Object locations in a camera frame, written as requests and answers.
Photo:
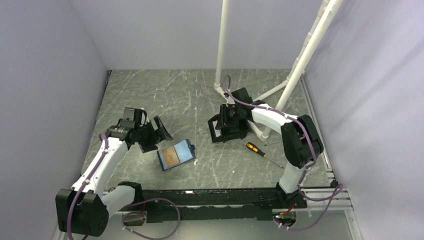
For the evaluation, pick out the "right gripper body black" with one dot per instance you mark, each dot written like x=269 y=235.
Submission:
x=230 y=115

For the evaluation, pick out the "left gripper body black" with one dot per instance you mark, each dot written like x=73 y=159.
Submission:
x=146 y=133

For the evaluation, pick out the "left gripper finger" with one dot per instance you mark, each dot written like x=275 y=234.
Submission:
x=146 y=147
x=161 y=132

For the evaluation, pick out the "blue card holder wallet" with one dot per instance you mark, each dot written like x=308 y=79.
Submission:
x=185 y=151

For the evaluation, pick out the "orange credit card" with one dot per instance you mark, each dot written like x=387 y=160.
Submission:
x=170 y=157

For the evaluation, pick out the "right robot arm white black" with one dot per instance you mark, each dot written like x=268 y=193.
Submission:
x=301 y=142

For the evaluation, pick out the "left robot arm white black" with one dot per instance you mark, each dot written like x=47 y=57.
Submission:
x=99 y=172

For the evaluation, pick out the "black card storage box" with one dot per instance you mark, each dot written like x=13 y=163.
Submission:
x=227 y=133

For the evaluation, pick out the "orange black screwdriver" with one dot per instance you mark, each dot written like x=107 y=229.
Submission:
x=252 y=147

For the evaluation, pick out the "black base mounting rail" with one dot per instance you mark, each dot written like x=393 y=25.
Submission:
x=215 y=204

